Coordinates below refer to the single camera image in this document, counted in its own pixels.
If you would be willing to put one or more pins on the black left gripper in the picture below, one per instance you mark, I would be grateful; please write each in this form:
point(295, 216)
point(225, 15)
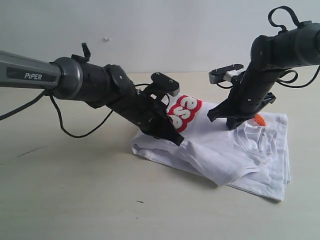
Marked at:
point(146, 109)

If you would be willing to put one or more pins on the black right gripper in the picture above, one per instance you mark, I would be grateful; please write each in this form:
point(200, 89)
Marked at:
point(249, 94)

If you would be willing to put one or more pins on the white t-shirt red lettering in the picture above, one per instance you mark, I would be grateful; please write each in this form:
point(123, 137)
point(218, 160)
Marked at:
point(253, 158)

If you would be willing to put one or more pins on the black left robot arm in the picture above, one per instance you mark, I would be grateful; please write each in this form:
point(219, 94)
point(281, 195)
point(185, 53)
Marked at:
point(75, 79)

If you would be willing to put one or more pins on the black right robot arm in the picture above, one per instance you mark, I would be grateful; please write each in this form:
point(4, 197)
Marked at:
point(271, 58)

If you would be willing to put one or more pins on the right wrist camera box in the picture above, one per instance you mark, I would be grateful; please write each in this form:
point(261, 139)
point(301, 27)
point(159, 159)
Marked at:
point(225, 74)

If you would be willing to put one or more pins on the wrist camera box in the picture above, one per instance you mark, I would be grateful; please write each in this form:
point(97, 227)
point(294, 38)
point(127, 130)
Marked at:
point(225, 74)
point(165, 84)

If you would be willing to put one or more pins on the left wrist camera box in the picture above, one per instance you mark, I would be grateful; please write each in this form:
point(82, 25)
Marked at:
point(165, 84)

